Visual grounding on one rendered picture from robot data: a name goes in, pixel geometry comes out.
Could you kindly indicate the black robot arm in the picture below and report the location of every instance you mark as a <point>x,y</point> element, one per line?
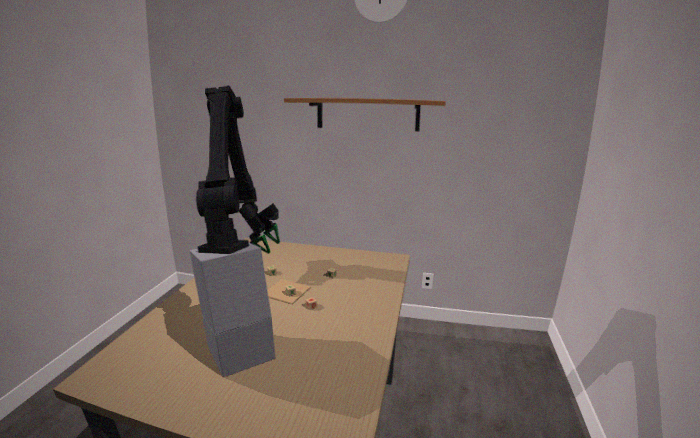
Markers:
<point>219,195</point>

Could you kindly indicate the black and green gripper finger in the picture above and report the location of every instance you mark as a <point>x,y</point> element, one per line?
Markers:
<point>276,233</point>
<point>262,238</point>

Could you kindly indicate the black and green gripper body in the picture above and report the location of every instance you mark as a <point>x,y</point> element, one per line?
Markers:
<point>255,233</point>

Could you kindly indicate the tan flat mat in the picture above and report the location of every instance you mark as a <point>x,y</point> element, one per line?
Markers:
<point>278,291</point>

